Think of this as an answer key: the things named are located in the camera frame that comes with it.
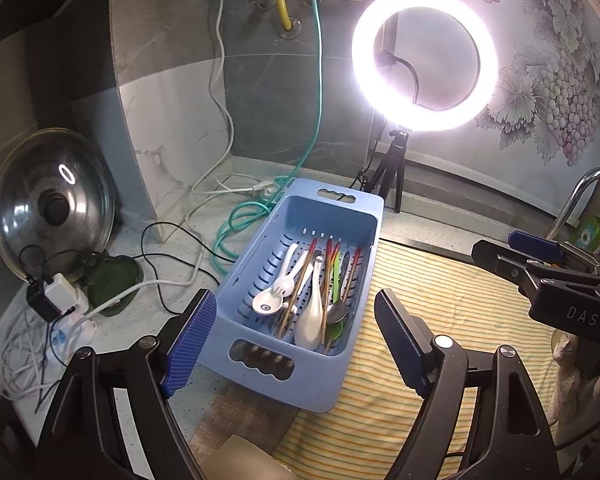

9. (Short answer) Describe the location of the wooden chopstick red tip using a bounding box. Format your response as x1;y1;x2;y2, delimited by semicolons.
340;247;362;304
328;242;340;306
321;237;332;346
276;237;317;339

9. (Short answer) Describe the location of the steel spoon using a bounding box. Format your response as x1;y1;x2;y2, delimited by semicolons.
327;278;346;324

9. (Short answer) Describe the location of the green plastic stirrer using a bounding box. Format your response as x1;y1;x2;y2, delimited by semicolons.
325;252;349;350

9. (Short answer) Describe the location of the white ceramic spoon plain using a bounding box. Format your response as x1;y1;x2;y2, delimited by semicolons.
294;250;324;351

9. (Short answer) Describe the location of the white plastic spork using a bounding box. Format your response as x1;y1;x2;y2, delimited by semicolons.
273;249;309;297

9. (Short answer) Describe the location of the white ceramic spoon blue logo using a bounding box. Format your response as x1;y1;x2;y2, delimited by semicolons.
251;243;299;315

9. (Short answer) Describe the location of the steel fork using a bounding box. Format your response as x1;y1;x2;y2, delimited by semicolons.
338;252;352;304

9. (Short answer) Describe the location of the white knit gloved hand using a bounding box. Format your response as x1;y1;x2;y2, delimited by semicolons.
547;330;600;445

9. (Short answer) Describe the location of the green dish soap bottle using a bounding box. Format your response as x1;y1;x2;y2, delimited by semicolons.
576;213;600;254

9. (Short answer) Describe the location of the chrome faucet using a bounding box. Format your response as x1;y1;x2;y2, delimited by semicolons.
545;167;600;240

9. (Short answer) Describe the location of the white power strip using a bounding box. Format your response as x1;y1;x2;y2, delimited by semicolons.
26;273;97;362

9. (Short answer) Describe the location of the plaid cloth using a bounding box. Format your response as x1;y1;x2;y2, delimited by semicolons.
189;382;298;463

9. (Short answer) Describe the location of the black tripod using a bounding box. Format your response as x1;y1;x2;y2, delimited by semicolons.
362;130;408;214

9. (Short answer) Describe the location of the blue plastic drainer basket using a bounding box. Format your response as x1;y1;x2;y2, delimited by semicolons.
199;179;384;413

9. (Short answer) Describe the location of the glass pot lid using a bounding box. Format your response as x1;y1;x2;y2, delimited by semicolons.
0;128;116;281

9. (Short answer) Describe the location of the ring light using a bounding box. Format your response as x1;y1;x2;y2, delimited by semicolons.
351;0;500;132

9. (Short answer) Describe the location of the teal hose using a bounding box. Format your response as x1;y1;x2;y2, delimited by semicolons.
212;0;332;264

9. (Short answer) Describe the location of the white power cable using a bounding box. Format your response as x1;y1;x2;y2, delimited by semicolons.
0;0;282;401

